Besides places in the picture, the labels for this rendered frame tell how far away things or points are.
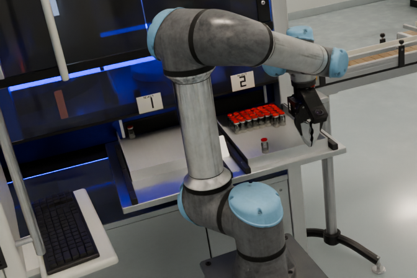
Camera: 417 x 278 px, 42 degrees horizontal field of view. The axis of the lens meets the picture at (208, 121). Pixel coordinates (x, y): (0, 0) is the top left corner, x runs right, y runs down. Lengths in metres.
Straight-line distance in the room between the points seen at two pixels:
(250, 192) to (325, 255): 1.49
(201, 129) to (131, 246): 0.98
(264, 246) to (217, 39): 0.47
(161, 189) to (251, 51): 0.64
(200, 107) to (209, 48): 0.17
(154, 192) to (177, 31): 0.62
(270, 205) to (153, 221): 0.92
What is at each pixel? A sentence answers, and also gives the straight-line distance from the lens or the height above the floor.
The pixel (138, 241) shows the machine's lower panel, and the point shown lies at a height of 0.49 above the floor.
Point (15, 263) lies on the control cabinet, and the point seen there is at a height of 0.89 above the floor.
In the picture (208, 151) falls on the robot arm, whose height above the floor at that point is 1.11.
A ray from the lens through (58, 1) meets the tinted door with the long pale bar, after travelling 1.76.
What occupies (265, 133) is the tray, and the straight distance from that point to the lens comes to 1.83.
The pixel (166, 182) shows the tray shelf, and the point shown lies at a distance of 1.62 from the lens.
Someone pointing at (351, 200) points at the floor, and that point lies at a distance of 3.08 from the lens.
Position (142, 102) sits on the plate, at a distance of 1.85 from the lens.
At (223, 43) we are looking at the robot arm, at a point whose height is 1.38.
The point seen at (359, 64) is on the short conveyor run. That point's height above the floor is 0.93.
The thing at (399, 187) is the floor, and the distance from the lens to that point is 3.20.
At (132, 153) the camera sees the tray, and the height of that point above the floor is 0.88.
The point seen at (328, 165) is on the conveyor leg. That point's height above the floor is 0.50.
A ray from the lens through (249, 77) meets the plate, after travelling 1.93.
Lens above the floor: 1.65
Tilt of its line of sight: 23 degrees down
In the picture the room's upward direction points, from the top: 9 degrees counter-clockwise
